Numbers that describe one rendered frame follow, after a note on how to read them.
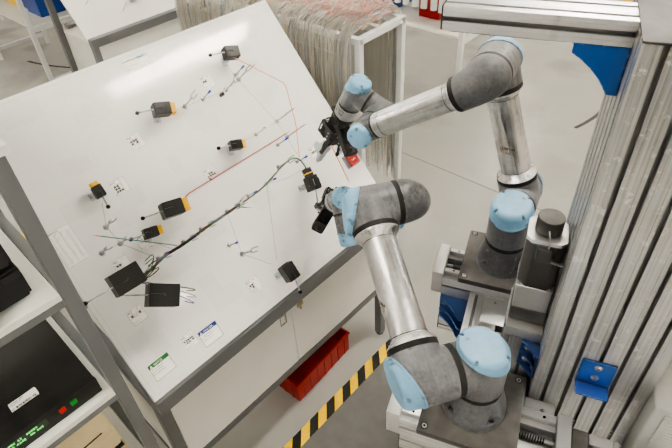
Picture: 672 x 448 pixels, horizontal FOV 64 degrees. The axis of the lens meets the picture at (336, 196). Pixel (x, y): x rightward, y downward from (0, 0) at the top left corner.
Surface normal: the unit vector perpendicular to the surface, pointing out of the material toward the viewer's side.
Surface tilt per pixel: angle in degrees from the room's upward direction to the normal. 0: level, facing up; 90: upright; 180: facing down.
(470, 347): 8
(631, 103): 90
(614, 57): 90
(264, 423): 0
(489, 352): 7
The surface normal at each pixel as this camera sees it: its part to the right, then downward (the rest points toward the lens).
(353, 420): -0.05, -0.78
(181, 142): 0.52, -0.22
